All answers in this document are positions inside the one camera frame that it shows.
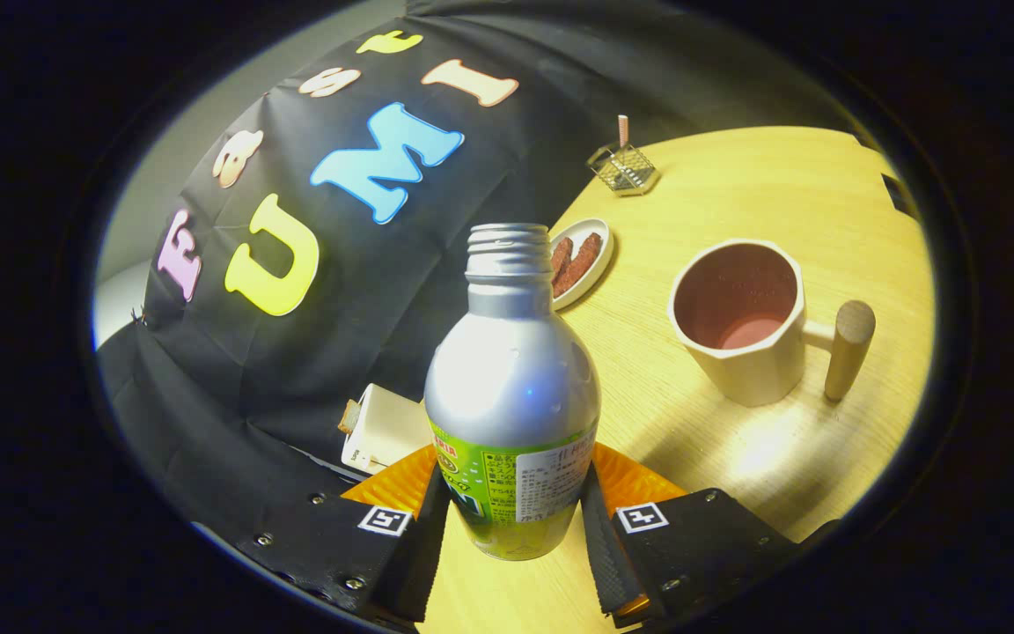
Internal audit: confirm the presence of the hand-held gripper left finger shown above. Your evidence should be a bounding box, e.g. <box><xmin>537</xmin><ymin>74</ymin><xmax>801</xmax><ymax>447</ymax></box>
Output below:
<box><xmin>234</xmin><ymin>443</ymin><xmax>451</xmax><ymax>628</ymax></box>

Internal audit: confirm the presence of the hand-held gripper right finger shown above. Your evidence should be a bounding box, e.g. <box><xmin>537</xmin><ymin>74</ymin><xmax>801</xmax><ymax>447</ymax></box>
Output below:
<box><xmin>579</xmin><ymin>443</ymin><xmax>800</xmax><ymax>628</ymax></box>

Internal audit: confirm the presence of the cream cup with wooden handle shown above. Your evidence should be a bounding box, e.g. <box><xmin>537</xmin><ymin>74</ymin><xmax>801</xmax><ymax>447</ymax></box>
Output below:
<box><xmin>667</xmin><ymin>239</ymin><xmax>877</xmax><ymax>408</ymax></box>

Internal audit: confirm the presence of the silver bottle with green label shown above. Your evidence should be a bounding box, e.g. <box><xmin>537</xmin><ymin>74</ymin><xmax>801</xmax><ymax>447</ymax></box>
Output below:
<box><xmin>424</xmin><ymin>223</ymin><xmax>602</xmax><ymax>562</ymax></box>

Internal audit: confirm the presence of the light wooden table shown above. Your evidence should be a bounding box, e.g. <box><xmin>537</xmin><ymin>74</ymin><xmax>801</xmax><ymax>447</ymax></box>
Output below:
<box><xmin>419</xmin><ymin>126</ymin><xmax>937</xmax><ymax>634</ymax></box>

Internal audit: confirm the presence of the white toaster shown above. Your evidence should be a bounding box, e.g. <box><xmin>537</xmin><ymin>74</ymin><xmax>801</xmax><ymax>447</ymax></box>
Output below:
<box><xmin>340</xmin><ymin>383</ymin><xmax>433</xmax><ymax>476</ymax></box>

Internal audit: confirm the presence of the black backdrop cloth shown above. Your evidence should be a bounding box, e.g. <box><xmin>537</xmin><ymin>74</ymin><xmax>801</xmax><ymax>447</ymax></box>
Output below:
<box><xmin>93</xmin><ymin>0</ymin><xmax>860</xmax><ymax>564</ymax></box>

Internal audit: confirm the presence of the white oval plate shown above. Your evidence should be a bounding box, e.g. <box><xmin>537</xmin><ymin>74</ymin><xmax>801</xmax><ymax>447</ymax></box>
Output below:
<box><xmin>549</xmin><ymin>217</ymin><xmax>614</xmax><ymax>312</ymax></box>

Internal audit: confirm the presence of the wire mesh holder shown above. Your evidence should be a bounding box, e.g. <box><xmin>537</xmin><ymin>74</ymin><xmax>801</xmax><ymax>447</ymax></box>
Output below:
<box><xmin>586</xmin><ymin>141</ymin><xmax>660</xmax><ymax>196</ymax></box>

